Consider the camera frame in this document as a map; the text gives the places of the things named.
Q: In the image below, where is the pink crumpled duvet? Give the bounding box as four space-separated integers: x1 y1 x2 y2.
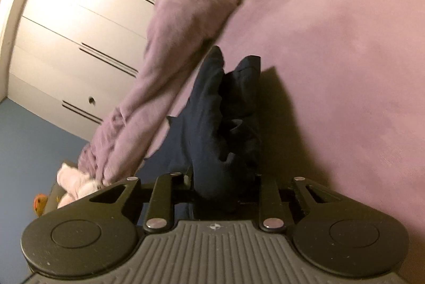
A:
78 0 244 185

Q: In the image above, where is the pink bed sheet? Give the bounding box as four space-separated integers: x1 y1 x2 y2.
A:
143 0 425 238

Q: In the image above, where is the orange plush toy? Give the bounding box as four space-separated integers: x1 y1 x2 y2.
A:
32 194 49 217

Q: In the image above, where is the dark navy zip jacket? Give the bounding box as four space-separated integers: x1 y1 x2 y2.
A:
136 45 264 221

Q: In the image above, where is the white plush dog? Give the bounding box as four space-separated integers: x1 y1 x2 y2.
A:
56 162 107 209

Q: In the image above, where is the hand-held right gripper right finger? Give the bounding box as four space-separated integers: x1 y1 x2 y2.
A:
257 173 352 233

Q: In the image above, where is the white wardrobe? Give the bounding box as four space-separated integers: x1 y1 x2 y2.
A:
0 0 253 142

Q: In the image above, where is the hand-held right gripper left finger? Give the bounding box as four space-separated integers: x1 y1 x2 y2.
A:
84 166 194 233

